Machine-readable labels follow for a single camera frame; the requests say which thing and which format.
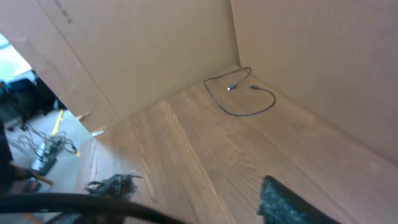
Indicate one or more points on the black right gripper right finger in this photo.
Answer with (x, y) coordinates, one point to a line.
(279, 205)

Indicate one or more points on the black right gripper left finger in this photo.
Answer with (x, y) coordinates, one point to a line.
(119, 186)

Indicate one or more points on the equipment on floor beyond wall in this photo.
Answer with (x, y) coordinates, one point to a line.
(47, 152)

